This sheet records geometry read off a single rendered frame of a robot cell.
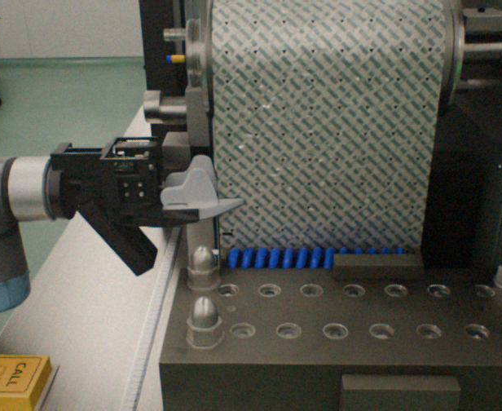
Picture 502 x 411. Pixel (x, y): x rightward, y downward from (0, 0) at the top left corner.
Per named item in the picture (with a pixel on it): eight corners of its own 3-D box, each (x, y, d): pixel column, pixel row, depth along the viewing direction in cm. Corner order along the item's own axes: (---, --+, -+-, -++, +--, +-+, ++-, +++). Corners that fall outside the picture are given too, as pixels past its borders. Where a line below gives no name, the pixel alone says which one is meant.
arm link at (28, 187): (15, 233, 68) (40, 201, 75) (56, 233, 67) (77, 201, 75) (2, 172, 64) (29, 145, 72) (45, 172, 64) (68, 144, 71)
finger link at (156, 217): (196, 215, 65) (116, 214, 65) (197, 227, 65) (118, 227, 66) (202, 196, 69) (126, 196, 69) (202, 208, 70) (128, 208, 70)
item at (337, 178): (221, 256, 73) (214, 108, 64) (417, 256, 71) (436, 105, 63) (220, 258, 72) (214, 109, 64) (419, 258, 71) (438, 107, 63)
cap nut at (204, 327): (188, 325, 59) (185, 287, 57) (226, 325, 59) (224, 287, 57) (183, 350, 55) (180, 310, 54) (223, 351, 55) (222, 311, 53)
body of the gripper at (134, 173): (154, 160, 63) (41, 161, 63) (160, 232, 67) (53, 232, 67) (165, 134, 70) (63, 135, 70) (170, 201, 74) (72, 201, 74)
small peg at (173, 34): (165, 41, 68) (165, 28, 68) (190, 41, 68) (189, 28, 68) (163, 41, 67) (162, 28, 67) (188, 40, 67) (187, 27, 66)
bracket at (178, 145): (176, 285, 89) (160, 80, 75) (220, 285, 88) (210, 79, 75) (171, 304, 84) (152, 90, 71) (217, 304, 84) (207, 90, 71)
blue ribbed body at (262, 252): (228, 267, 72) (227, 241, 71) (408, 267, 71) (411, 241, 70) (226, 283, 69) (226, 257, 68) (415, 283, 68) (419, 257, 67)
